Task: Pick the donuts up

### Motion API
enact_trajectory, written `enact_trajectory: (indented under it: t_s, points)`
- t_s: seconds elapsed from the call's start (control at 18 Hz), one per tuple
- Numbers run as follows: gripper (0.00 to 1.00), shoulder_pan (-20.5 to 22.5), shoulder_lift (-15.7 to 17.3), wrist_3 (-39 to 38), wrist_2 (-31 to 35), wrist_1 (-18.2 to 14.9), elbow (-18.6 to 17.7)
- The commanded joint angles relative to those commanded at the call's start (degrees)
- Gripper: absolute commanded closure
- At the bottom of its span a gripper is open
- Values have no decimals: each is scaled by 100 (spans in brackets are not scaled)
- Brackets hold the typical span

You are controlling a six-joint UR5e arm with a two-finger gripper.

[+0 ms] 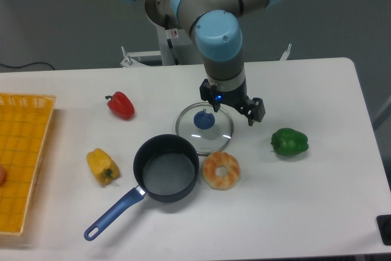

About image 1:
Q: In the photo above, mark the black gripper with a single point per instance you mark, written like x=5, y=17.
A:
x=218, y=93

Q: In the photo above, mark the glazed orange donut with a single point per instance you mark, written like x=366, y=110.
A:
x=221, y=171

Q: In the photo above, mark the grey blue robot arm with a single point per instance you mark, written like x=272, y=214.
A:
x=213, y=27

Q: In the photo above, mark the glass pot lid blue knob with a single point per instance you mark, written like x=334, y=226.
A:
x=207, y=130

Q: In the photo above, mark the green bell pepper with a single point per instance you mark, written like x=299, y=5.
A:
x=289, y=142

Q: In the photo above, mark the red bell pepper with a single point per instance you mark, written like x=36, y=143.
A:
x=120, y=105

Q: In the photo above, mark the yellow bell pepper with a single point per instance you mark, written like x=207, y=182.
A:
x=103, y=167

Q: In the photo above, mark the black object at table edge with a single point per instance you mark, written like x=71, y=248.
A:
x=384, y=226

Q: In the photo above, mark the yellow woven basket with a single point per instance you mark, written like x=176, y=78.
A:
x=25, y=120

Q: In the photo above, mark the orange object in basket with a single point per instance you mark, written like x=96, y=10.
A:
x=3, y=174

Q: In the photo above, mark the dark saucepan blue handle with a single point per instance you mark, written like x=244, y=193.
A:
x=166, y=168

